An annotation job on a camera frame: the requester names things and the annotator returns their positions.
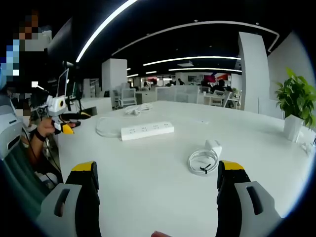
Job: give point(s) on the white mesh office chair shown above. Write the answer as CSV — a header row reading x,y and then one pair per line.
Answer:
x,y
129,96

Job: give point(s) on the white-backed monitor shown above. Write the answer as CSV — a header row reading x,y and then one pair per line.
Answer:
x,y
63,82

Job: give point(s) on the white worn device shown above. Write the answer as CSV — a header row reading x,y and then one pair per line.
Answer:
x,y
10,133

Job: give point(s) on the white plant pot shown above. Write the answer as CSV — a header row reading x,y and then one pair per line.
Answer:
x,y
292,128

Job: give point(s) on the person's right hand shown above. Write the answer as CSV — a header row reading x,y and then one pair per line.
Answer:
x,y
161,234

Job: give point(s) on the long curved ceiling light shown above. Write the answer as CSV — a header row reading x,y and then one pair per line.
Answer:
x,y
98,32

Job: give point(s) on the person's left hand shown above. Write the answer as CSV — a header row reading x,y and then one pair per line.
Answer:
x,y
45,127

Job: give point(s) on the black wrist watch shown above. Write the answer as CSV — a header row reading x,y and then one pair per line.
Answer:
x,y
39,135

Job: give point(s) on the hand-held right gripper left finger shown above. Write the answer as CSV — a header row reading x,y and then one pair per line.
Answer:
x,y
84,197

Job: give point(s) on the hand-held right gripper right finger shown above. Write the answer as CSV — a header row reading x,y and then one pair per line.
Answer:
x,y
234,197

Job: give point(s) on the green potted plant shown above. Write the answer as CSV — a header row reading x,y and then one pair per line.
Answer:
x,y
296,96

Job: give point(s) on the black object on desk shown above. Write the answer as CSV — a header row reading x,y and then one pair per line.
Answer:
x,y
91,111

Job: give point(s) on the red screen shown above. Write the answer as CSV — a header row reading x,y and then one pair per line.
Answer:
x,y
209,78

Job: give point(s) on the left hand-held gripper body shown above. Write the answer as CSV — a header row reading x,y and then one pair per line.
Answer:
x,y
56,106

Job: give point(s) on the white desk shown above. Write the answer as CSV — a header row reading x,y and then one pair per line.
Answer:
x,y
153,192

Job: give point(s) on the white power strip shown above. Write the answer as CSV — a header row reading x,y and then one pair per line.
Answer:
x,y
147,130

